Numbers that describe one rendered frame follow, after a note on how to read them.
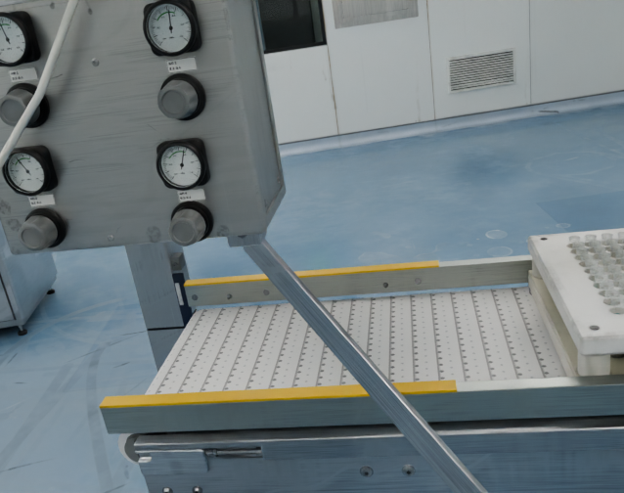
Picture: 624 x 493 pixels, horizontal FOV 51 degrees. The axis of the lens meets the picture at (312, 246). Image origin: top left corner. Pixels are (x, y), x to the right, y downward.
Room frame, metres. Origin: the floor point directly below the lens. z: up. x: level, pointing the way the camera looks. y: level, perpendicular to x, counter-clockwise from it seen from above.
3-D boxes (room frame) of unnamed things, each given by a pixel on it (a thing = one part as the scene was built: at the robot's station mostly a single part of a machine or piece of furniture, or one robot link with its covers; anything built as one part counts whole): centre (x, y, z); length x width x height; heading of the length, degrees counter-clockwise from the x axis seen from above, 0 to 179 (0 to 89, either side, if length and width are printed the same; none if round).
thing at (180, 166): (0.48, 0.09, 1.17); 0.04 x 0.01 x 0.04; 80
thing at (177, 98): (0.47, 0.08, 1.23); 0.03 x 0.02 x 0.04; 80
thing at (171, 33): (0.48, 0.07, 1.27); 0.04 x 0.01 x 0.04; 80
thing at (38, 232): (0.50, 0.21, 1.14); 0.03 x 0.02 x 0.04; 80
